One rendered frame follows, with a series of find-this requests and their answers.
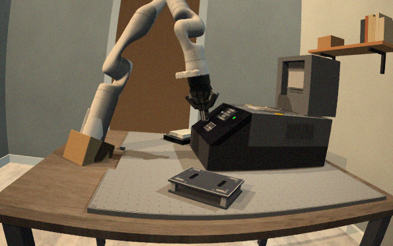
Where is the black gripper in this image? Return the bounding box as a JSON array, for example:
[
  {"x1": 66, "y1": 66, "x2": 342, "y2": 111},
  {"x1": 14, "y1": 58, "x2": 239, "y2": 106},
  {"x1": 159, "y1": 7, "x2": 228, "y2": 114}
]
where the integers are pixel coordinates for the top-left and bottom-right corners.
[{"x1": 185, "y1": 74, "x2": 219, "y2": 122}]

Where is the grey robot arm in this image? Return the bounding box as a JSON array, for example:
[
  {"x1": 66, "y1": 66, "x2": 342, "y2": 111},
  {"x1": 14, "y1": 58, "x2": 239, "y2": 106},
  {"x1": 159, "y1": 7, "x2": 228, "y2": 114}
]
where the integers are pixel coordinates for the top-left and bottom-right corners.
[{"x1": 80, "y1": 0, "x2": 209, "y2": 141}]

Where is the black thermal cycler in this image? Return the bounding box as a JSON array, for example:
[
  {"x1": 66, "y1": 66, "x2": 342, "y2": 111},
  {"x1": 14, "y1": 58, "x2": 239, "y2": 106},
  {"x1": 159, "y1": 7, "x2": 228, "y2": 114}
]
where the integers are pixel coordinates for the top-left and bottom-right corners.
[{"x1": 190, "y1": 54, "x2": 340, "y2": 171}]

